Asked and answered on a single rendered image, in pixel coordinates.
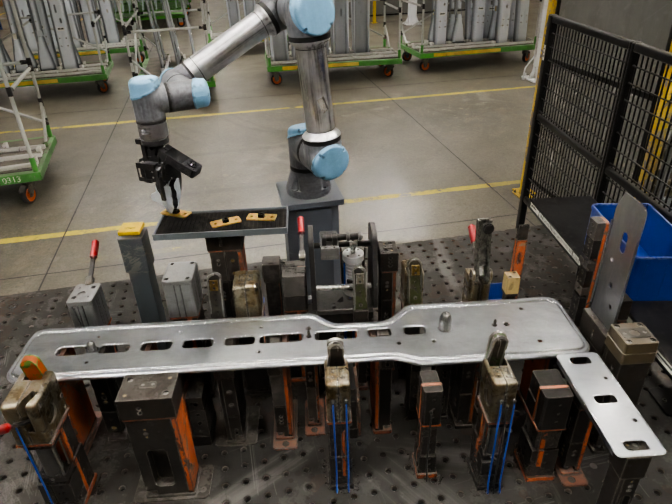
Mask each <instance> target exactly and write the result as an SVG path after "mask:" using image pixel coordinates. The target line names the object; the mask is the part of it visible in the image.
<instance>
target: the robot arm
mask: <svg viewBox="0 0 672 504"><path fill-rule="evenodd" d="M334 19H335V8H334V4H333V1H332V0H261V1H260V2H259V3H257V4H256V5H255V8H254V11H253V12H251V13H250V14H249V15H247V16H246V17H245V18H243V19H242V20H240V21H239V22H238V23H236V24H235V25H233V26H232V27H231V28H229V29H228V30H226V31H225V32H224V33H222V34H221V35H220V36H218V37H217V38H215V39H214V40H213V41H211V42H210V43H208V44H207V45H206V46H204V47H203V48H201V49H200V50H199V51H197V52H196V53H194V54H193V55H192V56H190V57H189V58H188V59H186V60H185V61H183V62H182V63H180V64H179V65H177V66H176V67H175V68H168V69H166V70H164V71H163V72H162V73H161V75H160V78H159V79H158V77H157V76H154V75H141V76H136V77H133V78H131V79H130V80H129V82H128V86H129V92H130V100H131V102H132V106H133V111H134V115H135V120H136V124H137V129H138V133H139V138H136V139H135V143H136V144H138V145H140V146H141V150H142V155H143V157H142V158H140V159H139V161H138V162H136V163H135V164H136V168H137V173H138V177H139V181H144V182H146V183H153V182H156V183H155V185H156V192H154V193H152V194H151V198H152V200H153V201H155V202H157V203H160V204H162V205H164V207H165V208H166V210H167V211H168V212H169V213H171V214H172V213H173V210H174V208H178V206H179V202H180V197H181V190H182V176H181V172H182V173H183V174H185V175H187V176H188V177H190V178H194V177H195V176H197V175H198V174H200V172H201V169H202V165H201V164H199V163H198V162H196V161H195V160H193V159H191V158H190V157H188V156H187V155H185V154H183V153H182V152H180V151H179V150H177V149H175V148H174V147H172V146H170V145H169V144H167V143H169V136H168V135H169V131H168V125H167V120H166V115H165V113H171V112H178V111H184V110H191V109H199V108H203V107H207V106H209V104H210V91H209V87H208V84H207V82H206V81H207V80H208V79H209V78H211V77H212V76H214V75H215V74H216V73H218V72H219V71H221V70H222V69H223V68H225V67H226V66H227V65H229V64H230V63H232V62H233V61H234V60H236V59H237V58H239V57H240V56H241V55H243V54H244V53H245V52H247V51H248V50H250V49H251V48H252V47H254V46H255V45H257V44H258V43H259V42H261V41H262V40H263V39H265V38H266V37H268V36H269V35H273V36H275V35H277V34H278V33H280V32H281V31H283V30H286V29H287V33H288V40H289V43H290V44H291V45H293V46H294V47H295V50H296V57H297V64H298V72H299V79H300V86H301V93H302V101H303V108H304V115H305V123H301V124H296V125H293V126H291V127H289V128H288V137H287V139H288V147H289V160H290V174H289V177H288V181H287V186H286V188H287V194H288V195H289V196H291V197H293V198H296V199H304V200H309V199H317V198H321V197H324V196H326V195H327V194H329V193H330V191H331V184H330V181H329V180H333V179H335V178H337V177H339V176H340V175H342V174H343V172H344V171H345V170H346V168H347V166H348V163H349V155H348V152H347V150H346V149H345V147H343V146H342V141H341V132H340V130H339V129H337V128H336V127H335V124H334V114H333V105H332V96H331V86H330V77H329V68H328V58H327V49H326V43H327V42H328V41H329V39H330V38H331V34H330V28H331V26H332V24H333V22H334ZM165 144H167V145H165ZM164 145H165V146H164ZM142 161H143V162H142ZM140 162H141V163H140ZM138 168H140V170H141V175H142V177H140V173H139V169H138ZM172 198H173V200H172Z"/></svg>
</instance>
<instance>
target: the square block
mask: <svg viewBox="0 0 672 504"><path fill-rule="evenodd" d="M605 344H606V346H605V349H604V353H603V356H602V360H603V361H604V363H605V364H606V366H607V367H608V368H609V370H610V371H611V373H612V374H613V375H614V377H615V378H616V380H617V381H618V382H619V384H620V385H621V387H622V388H623V390H624V391H625V392H626V394H627V395H628V397H629V398H630V399H631V401H632V402H633V404H634V405H635V407H636V405H637V403H638V400H639V397H640V394H641V391H642V388H643V385H644V383H645V378H646V377H647V374H648V371H649V368H650V365H651V363H653V362H654V359H655V356H656V353H657V349H658V345H659V341H658V340H657V339H656V338H655V337H654V336H653V334H652V333H651V332H650V331H649V330H648V329H647V328H646V326H645V325H644V324H643V323H641V322H636V323H620V324H611V326H610V329H609V332H608V333H607V337H606V340H605ZM616 402H618V401H617V399H616V398H615V397H614V396H613V395H605V396H604V398H603V401H602V403H616ZM587 446H588V447H589V449H590V451H591V453H592V454H608V453H610V452H609V450H608V449H607V447H606V445H605V444H604V442H603V440H602V439H601V437H600V435H599V433H598V432H597V430H596V428H595V427H594V425H592V429H591V432H590V435H589V439H588V442H587Z"/></svg>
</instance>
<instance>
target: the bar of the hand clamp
mask: <svg viewBox="0 0 672 504"><path fill-rule="evenodd" d="M493 231H494V226H493V220H492V219H491V218H477V223H476V239H475V256H474V270H475V273H476V278H475V282H478V275H479V266H484V272H485V276H484V277H483V279H484V280H485V281H486V282H488V281H489V267H490V253H491V239H492V232H493Z"/></svg>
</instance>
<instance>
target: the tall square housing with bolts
mask: <svg viewBox="0 0 672 504"><path fill-rule="evenodd" d="M162 285H163V290H164V294H165V298H166V303H167V307H168V311H169V316H170V317H169V319H170V320H173V321H187V320H204V319H205V315H204V310H203V305H202V304H203V300H204V296H203V293H202V287H201V282H200V277H199V271H198V265H197V262H196V261H186V262H171V263H169V264H168V266H167V268H166V271H165V273H164V276H163V279H162ZM210 346H212V343H211V340H197V341H186V342H185V343H184V346H183V348H198V347H210ZM194 374H206V375H207V380H208V385H209V386H210V390H211V395H212V399H213V398H215V397H217V396H216V395H215V393H217V392H218V391H216V388H217V389H218V387H217V385H218V384H217V380H215V379H214V374H213V372H206V373H193V375H194Z"/></svg>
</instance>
